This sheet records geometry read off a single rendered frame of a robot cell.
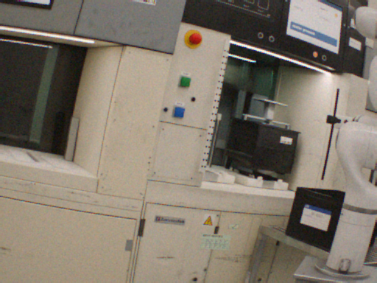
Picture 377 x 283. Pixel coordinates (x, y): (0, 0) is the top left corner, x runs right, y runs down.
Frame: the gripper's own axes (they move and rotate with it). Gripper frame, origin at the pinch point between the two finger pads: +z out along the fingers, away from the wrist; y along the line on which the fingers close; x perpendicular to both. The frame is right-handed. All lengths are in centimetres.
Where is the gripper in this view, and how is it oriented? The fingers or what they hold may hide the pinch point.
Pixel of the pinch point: (333, 120)
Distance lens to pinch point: 224.5
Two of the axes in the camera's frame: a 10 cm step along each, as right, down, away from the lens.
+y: 8.7, 1.5, 4.7
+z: -4.5, -1.4, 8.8
